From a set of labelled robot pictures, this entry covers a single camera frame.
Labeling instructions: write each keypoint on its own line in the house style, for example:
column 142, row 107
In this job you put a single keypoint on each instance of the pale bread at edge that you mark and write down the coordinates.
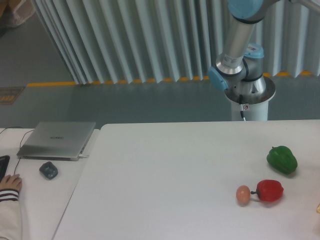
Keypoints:
column 318, row 209

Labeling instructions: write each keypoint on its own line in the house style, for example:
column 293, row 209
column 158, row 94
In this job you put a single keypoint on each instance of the black keyboard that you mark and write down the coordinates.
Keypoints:
column 4, row 162

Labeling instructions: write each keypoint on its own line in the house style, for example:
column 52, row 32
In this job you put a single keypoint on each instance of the green bell pepper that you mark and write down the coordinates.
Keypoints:
column 282, row 159

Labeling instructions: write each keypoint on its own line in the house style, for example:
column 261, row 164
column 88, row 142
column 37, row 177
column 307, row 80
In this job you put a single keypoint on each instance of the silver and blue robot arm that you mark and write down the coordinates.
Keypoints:
column 237, row 45

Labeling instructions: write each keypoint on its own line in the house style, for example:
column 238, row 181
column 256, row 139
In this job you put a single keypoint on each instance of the cream sleeved forearm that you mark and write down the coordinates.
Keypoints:
column 10, row 215

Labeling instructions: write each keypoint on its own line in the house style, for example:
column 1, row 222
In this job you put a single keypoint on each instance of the person's bare hand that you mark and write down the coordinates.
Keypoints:
column 11, row 182

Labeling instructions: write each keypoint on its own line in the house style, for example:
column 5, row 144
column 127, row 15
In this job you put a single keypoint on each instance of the brown egg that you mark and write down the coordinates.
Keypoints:
column 243, row 194

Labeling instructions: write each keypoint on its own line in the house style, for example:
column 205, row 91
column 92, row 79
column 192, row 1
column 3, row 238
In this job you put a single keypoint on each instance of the white folding partition screen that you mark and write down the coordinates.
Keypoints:
column 128, row 40

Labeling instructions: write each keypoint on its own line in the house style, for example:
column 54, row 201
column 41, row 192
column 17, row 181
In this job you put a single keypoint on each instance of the dark grey computer mouse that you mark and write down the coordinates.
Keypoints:
column 49, row 170

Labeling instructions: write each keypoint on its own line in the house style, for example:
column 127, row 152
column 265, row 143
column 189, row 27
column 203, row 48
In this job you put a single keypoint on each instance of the red bell pepper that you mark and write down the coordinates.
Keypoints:
column 268, row 190

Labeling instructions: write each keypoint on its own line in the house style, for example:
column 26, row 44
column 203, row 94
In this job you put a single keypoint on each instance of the silver closed laptop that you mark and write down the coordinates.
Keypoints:
column 60, row 140

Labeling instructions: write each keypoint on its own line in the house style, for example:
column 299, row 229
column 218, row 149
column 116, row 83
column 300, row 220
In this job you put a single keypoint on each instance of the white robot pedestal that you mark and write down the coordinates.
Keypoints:
column 249, row 100

